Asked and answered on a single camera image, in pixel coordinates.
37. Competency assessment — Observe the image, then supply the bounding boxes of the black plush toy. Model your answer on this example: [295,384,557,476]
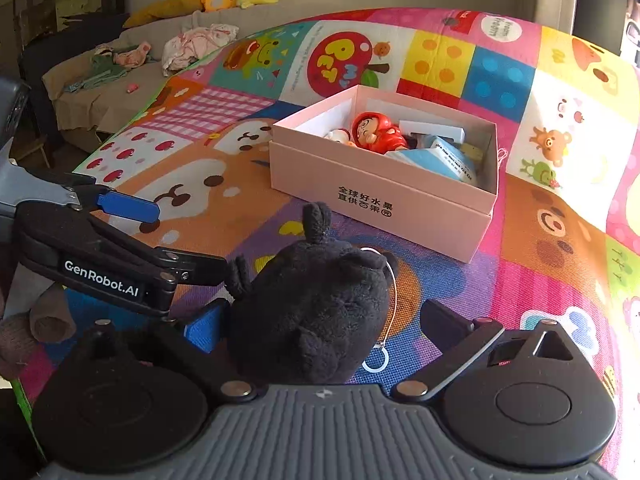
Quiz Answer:
[221,203,398,385]

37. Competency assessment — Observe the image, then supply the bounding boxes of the blue wet wipes pack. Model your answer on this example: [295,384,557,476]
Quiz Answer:
[385,136,478,186]

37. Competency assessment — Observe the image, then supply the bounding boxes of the red hooded doll figure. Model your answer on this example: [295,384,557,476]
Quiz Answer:
[352,112,409,155]

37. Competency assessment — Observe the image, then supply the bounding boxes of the brown gloved left hand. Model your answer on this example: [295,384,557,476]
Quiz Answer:
[1,284,76,380]

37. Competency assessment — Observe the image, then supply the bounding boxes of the beige sofa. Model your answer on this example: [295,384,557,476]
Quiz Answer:
[42,2,326,133]

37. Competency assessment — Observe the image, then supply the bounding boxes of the colourful play mat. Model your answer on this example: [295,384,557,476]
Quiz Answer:
[12,6,640,478]

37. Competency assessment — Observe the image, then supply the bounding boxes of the green pink clothes pile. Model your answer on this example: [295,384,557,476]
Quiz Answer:
[64,41,152,93]

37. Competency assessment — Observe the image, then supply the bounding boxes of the pink white crumpled clothes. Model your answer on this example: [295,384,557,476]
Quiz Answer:
[160,24,240,76]

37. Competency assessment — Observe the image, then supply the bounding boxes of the pink cardboard box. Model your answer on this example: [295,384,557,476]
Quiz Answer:
[269,86,499,263]

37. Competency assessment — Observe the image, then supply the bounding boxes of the yellow white cake toy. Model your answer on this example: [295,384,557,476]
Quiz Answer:
[459,143,484,167]

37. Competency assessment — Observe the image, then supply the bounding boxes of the yellow long pillow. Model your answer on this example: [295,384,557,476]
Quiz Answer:
[122,0,204,29]

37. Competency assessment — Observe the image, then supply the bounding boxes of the small white red bottle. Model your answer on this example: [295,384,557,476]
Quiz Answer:
[323,128,357,148]

